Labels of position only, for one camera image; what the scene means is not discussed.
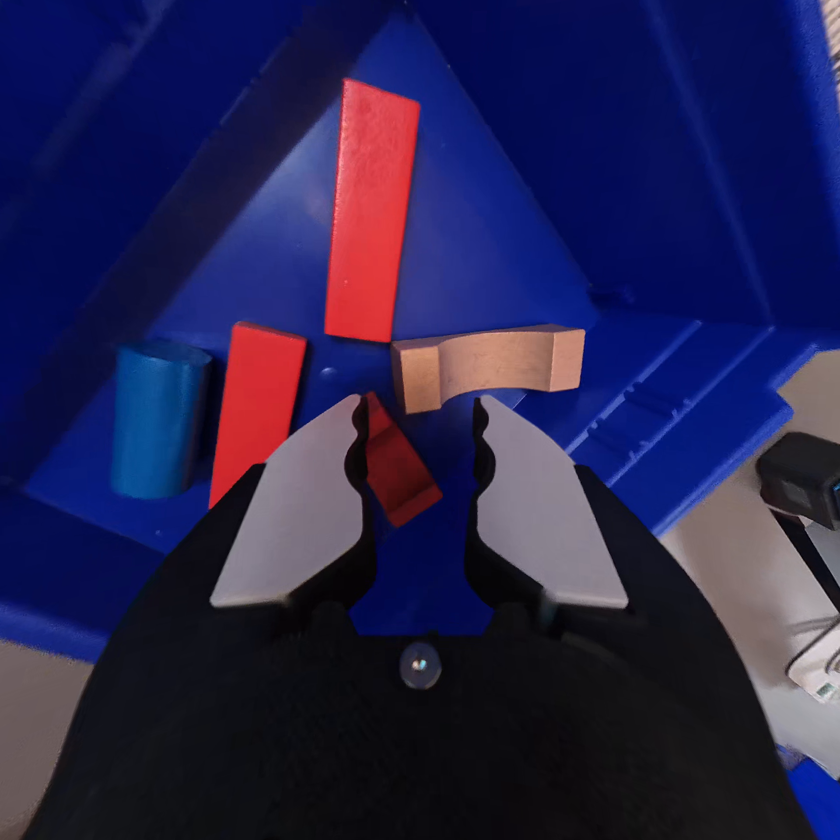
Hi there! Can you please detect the white power strip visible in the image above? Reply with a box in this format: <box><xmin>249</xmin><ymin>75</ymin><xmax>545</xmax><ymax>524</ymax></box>
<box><xmin>784</xmin><ymin>610</ymin><xmax>840</xmax><ymax>706</ymax></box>

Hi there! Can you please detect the plain wooden arch block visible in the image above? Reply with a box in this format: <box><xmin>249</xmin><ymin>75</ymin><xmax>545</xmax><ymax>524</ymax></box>
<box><xmin>391</xmin><ymin>324</ymin><xmax>586</xmax><ymax>415</ymax></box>

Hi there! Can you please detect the black camera device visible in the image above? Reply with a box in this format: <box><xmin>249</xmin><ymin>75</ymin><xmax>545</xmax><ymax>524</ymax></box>
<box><xmin>755</xmin><ymin>431</ymin><xmax>840</xmax><ymax>531</ymax></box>

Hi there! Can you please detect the small red wooden block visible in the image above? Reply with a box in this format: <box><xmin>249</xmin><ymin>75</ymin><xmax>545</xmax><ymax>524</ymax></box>
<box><xmin>364</xmin><ymin>391</ymin><xmax>444</xmax><ymax>529</ymax></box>

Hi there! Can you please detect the red wooden plank block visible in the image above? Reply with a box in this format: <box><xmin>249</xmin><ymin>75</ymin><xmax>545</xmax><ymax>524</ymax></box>
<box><xmin>209</xmin><ymin>320</ymin><xmax>308</xmax><ymax>511</ymax></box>
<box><xmin>323</xmin><ymin>77</ymin><xmax>421</xmax><ymax>343</ymax></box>

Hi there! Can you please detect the blue wooden cylinder block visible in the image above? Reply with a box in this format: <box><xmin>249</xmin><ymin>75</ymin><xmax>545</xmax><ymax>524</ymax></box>
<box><xmin>109</xmin><ymin>339</ymin><xmax>213</xmax><ymax>501</ymax></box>

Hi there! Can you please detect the blue plastic storage bin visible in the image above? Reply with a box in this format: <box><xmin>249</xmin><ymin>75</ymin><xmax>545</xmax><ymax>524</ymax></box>
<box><xmin>0</xmin><ymin>0</ymin><xmax>840</xmax><ymax>664</ymax></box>
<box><xmin>774</xmin><ymin>742</ymin><xmax>840</xmax><ymax>840</ymax></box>

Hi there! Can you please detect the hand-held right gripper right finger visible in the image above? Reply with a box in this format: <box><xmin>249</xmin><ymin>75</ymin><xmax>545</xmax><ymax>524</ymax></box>
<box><xmin>465</xmin><ymin>394</ymin><xmax>630</xmax><ymax>627</ymax></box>

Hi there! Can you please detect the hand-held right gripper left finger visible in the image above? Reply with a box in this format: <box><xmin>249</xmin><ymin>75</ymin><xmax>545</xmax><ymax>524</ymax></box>
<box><xmin>209</xmin><ymin>394</ymin><xmax>380</xmax><ymax>610</ymax></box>

